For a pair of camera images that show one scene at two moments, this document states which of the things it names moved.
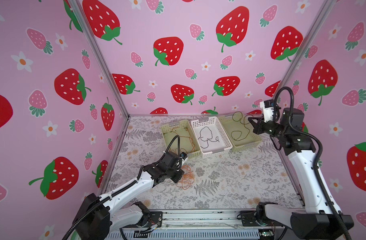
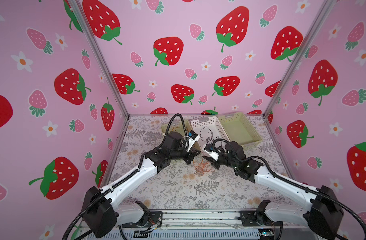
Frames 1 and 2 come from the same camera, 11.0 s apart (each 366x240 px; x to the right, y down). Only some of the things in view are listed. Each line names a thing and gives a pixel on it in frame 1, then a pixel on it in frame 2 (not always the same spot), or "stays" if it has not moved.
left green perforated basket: x=188 y=143 stays
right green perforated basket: x=239 y=130 stays
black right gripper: x=258 y=126 -> x=211 y=161
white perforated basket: x=211 y=136 stays
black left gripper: x=180 y=173 -> x=191 y=154
